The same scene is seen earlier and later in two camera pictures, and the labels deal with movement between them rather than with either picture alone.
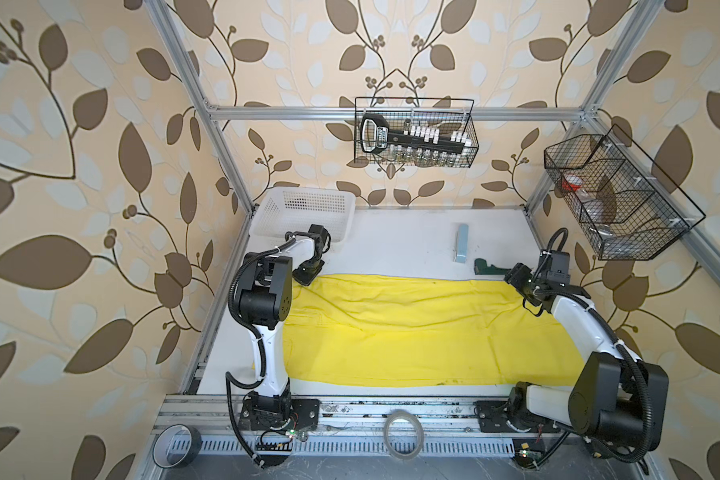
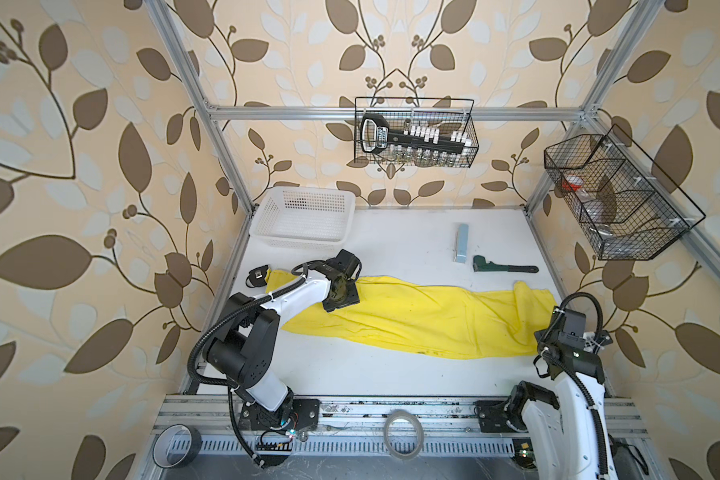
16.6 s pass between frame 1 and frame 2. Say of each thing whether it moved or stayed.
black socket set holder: stayed
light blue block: stayed
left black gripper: moved
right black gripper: moved
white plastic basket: stayed
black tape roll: stayed
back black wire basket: stayed
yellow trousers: moved
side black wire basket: stayed
